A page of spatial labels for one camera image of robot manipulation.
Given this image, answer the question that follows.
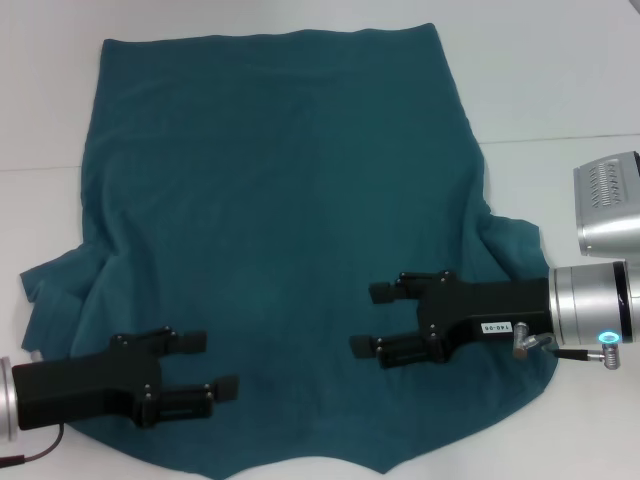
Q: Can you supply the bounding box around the teal blue shirt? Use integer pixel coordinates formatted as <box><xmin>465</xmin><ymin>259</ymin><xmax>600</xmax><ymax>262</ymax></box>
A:
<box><xmin>18</xmin><ymin>22</ymin><xmax>560</xmax><ymax>480</ymax></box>

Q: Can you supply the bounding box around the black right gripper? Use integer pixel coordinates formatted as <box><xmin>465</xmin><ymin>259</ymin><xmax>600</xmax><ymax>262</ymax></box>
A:
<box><xmin>348</xmin><ymin>269</ymin><xmax>554</xmax><ymax>370</ymax></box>

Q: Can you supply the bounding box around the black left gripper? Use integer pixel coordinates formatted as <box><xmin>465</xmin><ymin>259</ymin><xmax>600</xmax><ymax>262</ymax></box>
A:
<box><xmin>10</xmin><ymin>326</ymin><xmax>240</xmax><ymax>432</ymax></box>

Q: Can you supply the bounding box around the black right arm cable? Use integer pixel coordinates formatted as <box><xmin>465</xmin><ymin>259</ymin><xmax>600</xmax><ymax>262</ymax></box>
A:
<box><xmin>512</xmin><ymin>321</ymin><xmax>622</xmax><ymax>371</ymax></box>

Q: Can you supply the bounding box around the dark red left arm cable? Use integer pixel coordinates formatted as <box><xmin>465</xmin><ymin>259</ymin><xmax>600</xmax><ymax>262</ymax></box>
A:
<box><xmin>0</xmin><ymin>422</ymin><xmax>66</xmax><ymax>467</ymax></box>

